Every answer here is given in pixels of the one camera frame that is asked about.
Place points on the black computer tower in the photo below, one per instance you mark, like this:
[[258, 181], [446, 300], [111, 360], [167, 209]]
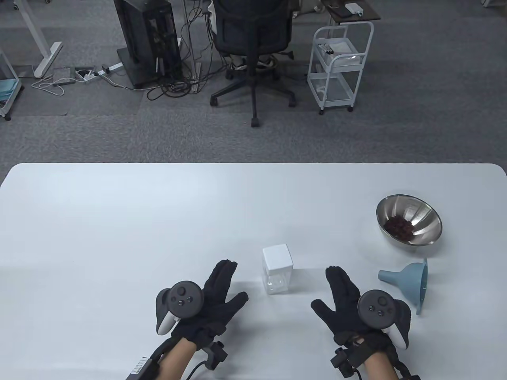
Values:
[[146, 35]]

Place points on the black and white controller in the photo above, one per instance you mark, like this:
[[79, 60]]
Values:
[[376, 304], [182, 299]]

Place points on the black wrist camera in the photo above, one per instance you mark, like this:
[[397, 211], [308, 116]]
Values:
[[216, 354], [342, 360]]

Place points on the white desk leg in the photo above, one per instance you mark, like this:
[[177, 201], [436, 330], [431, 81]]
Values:
[[39, 43]]

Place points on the person's left hand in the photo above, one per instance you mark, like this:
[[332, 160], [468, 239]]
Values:
[[216, 301]]

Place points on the clear square coffee jar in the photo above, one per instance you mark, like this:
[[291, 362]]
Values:
[[279, 283]]

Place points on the white rolling cart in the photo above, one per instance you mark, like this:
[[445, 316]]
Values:
[[340, 59]]

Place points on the grey flat box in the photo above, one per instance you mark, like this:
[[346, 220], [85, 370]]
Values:
[[63, 75]]

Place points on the pile of dark red cranberries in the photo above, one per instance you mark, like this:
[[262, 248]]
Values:
[[400, 227]]

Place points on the person's right hand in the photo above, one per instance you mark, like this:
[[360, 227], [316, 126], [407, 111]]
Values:
[[342, 304]]

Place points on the white square jar lid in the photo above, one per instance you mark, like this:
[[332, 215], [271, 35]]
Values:
[[277, 257]]

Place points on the steel mixing bowl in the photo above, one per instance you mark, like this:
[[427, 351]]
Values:
[[424, 221]]

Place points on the black office chair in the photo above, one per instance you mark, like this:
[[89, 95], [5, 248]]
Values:
[[253, 27]]

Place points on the blue plastic funnel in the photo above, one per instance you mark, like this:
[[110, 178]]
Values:
[[416, 285]]

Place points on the white cart with teal tray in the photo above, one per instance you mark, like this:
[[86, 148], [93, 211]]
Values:
[[8, 89]]

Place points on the small white box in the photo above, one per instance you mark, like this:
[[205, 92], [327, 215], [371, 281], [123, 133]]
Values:
[[352, 8]]

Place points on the person's left forearm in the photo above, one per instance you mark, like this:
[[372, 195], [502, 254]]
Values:
[[176, 360]]

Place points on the white power strip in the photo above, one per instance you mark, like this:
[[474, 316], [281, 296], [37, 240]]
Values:
[[113, 67]]

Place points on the brown side table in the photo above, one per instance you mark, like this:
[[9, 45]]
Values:
[[368, 14]]

